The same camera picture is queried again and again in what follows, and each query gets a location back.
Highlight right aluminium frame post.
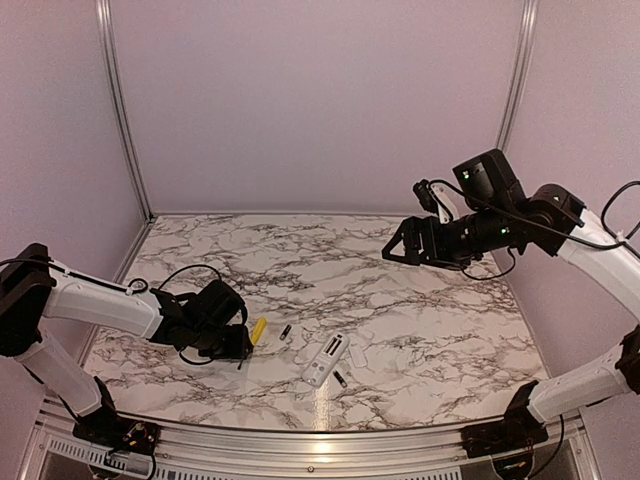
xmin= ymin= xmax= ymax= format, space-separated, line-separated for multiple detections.
xmin=496 ymin=0 xmax=540 ymax=152

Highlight aluminium frame post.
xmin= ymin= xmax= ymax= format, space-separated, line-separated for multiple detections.
xmin=95 ymin=0 xmax=154 ymax=223
xmin=496 ymin=0 xmax=540 ymax=152

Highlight front aluminium rail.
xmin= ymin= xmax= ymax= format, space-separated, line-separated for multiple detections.
xmin=17 ymin=402 xmax=603 ymax=479

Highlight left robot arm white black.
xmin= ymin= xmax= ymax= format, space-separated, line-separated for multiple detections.
xmin=1 ymin=243 xmax=253 ymax=445

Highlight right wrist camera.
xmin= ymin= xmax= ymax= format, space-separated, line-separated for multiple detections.
xmin=412 ymin=179 xmax=459 ymax=224

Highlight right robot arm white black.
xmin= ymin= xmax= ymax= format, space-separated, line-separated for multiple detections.
xmin=382 ymin=149 xmax=639 ymax=458

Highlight white battery compartment cover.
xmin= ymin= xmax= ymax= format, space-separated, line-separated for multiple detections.
xmin=349 ymin=344 xmax=368 ymax=368

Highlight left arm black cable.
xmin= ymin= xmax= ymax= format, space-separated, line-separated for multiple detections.
xmin=159 ymin=264 xmax=224 ymax=296

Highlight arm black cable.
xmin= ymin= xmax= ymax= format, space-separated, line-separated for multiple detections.
xmin=159 ymin=264 xmax=224 ymax=296
xmin=601 ymin=180 xmax=640 ymax=241

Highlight yellow handled screwdriver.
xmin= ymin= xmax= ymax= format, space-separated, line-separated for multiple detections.
xmin=237 ymin=317 xmax=268 ymax=370

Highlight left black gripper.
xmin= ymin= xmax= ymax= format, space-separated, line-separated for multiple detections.
xmin=192 ymin=323 xmax=253 ymax=359

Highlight black AAA battery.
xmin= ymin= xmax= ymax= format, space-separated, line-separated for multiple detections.
xmin=279 ymin=325 xmax=292 ymax=341
xmin=333 ymin=371 xmax=347 ymax=388

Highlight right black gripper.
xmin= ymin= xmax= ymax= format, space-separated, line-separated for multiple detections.
xmin=382 ymin=203 xmax=518 ymax=270

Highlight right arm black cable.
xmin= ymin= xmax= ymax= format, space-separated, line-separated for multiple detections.
xmin=601 ymin=180 xmax=640 ymax=241

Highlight white remote control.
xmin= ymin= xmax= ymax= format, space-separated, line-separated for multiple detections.
xmin=301 ymin=333 xmax=350 ymax=388

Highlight left aluminium frame post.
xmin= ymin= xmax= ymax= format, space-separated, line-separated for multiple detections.
xmin=95 ymin=0 xmax=154 ymax=223

